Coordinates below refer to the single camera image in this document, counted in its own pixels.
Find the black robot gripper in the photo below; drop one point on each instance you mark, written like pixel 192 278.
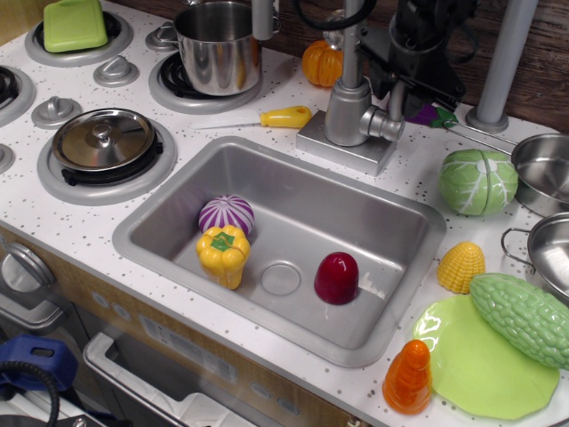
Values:
pixel 412 49

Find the yellow toy bell pepper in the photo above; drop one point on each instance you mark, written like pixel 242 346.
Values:
pixel 223 254

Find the grey oven door handle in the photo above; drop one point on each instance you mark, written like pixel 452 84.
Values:
pixel 158 391

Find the purple toy eggplant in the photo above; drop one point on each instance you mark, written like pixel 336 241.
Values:
pixel 428 115

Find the steel pot lid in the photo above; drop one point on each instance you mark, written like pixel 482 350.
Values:
pixel 103 140

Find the tall steel pot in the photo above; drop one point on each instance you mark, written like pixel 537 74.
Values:
pixel 217 49

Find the steel pot with handle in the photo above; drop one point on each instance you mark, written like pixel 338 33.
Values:
pixel 547 255

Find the blue clamp with black cable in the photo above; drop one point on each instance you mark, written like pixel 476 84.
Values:
pixel 34 363

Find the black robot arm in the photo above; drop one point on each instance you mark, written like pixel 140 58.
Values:
pixel 461 47

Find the green toy bitter melon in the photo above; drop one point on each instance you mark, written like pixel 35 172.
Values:
pixel 533 321

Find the steel frying pan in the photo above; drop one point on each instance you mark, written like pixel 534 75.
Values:
pixel 541 162

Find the purple striped toy onion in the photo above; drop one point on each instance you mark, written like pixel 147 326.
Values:
pixel 227 210

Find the green toy cabbage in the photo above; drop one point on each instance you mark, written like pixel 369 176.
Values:
pixel 477 182

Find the yellow toy corn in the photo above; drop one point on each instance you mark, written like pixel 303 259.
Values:
pixel 459 265

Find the green toy cutting board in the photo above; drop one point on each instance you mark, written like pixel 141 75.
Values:
pixel 74 25

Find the orange toy carrot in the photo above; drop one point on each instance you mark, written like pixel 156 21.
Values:
pixel 408 382

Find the silver toy sink basin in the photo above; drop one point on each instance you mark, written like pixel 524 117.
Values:
pixel 303 212

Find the grey stove knob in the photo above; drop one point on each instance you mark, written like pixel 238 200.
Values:
pixel 116 72
pixel 55 112
pixel 163 39

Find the dark red toy beet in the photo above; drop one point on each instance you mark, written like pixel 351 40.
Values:
pixel 336 280

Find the yellow handled toy knife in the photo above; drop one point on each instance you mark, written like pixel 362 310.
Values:
pixel 291 117

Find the orange toy pumpkin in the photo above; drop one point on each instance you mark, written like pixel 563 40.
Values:
pixel 321 64

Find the grey round oven dial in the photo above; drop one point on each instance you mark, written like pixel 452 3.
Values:
pixel 23 271

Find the grey vertical pole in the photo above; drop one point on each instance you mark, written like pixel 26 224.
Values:
pixel 489 115

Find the light green toy plate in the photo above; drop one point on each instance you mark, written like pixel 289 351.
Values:
pixel 476 368

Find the silver toy faucet with lever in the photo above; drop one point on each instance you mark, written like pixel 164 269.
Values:
pixel 353 132

